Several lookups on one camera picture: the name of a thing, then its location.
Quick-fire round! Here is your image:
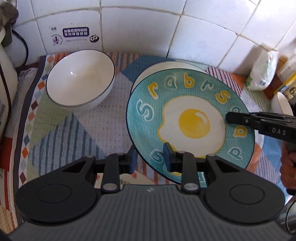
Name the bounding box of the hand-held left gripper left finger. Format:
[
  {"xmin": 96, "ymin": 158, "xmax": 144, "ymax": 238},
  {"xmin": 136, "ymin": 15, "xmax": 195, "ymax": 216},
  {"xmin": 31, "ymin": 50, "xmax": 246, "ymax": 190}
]
[{"xmin": 62, "ymin": 145, "xmax": 138, "ymax": 194}]

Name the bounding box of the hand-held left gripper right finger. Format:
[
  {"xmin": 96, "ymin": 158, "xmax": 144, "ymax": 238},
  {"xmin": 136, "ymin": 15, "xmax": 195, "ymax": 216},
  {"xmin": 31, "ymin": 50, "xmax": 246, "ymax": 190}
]
[{"xmin": 163, "ymin": 142, "xmax": 240, "ymax": 193}]

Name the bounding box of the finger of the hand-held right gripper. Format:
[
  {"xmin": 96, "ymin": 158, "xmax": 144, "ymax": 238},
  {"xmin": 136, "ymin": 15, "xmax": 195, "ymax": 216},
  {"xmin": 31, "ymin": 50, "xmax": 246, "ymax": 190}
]
[{"xmin": 225, "ymin": 111, "xmax": 296, "ymax": 131}]

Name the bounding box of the teal fried egg plate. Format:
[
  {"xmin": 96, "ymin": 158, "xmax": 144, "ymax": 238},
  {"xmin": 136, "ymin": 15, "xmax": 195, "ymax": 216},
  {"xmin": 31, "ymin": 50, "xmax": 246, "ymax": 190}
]
[{"xmin": 126, "ymin": 68, "xmax": 256, "ymax": 185}]

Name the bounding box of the white ribbed bowl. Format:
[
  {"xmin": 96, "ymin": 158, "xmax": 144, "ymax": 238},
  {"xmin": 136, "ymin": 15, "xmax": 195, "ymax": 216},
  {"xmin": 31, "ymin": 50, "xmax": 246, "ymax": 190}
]
[{"xmin": 46, "ymin": 49, "xmax": 115, "ymax": 110}]

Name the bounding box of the person's right hand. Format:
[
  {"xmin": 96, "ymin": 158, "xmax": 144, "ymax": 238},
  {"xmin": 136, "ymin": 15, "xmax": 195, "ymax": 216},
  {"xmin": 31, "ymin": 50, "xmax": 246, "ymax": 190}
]
[{"xmin": 280, "ymin": 144, "xmax": 296, "ymax": 191}]

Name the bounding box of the small white bowl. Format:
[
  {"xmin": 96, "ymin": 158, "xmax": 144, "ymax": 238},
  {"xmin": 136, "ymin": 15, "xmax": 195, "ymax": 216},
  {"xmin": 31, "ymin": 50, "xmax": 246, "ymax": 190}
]
[{"xmin": 270, "ymin": 92, "xmax": 294, "ymax": 115}]

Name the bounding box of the yellow labelled container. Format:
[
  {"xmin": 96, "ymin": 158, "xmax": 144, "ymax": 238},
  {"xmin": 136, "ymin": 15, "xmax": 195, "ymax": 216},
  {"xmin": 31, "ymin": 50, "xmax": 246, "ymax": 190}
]
[{"xmin": 277, "ymin": 72, "xmax": 296, "ymax": 105}]

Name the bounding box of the colourful patchwork mat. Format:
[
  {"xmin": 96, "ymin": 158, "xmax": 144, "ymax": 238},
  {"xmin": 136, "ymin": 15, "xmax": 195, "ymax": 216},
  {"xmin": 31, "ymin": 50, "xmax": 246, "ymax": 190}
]
[{"xmin": 11, "ymin": 52, "xmax": 285, "ymax": 229}]

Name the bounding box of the white plastic packet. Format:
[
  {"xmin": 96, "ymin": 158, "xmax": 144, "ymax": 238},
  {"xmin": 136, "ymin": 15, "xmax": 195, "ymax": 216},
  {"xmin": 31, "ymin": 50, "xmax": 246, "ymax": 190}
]
[{"xmin": 245, "ymin": 49, "xmax": 279, "ymax": 91}]

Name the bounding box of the metal pot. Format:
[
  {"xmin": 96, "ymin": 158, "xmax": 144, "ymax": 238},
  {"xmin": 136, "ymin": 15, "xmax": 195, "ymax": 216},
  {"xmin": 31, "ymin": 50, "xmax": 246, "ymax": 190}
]
[{"xmin": 275, "ymin": 199, "xmax": 296, "ymax": 235}]

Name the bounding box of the plain white plate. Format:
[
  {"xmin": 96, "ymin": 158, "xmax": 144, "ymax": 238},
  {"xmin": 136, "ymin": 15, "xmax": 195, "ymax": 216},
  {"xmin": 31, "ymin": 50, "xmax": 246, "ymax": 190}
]
[{"xmin": 132, "ymin": 61, "xmax": 208, "ymax": 93}]

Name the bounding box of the white kitchen appliance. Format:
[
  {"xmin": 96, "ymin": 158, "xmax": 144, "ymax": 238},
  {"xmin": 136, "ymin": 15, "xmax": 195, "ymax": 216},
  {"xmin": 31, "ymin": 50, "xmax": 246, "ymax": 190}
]
[{"xmin": 0, "ymin": 0, "xmax": 19, "ymax": 139}]

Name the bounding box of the purple wall sticker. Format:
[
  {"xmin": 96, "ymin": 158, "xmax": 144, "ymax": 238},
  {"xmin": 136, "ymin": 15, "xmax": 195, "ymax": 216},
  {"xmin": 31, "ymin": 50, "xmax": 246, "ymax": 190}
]
[{"xmin": 49, "ymin": 27, "xmax": 100, "ymax": 44}]

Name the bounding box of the black power cable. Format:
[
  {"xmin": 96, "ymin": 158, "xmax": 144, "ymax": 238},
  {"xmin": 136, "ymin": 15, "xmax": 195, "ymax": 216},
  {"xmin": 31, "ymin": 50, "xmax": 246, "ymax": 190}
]
[{"xmin": 11, "ymin": 29, "xmax": 29, "ymax": 67}]

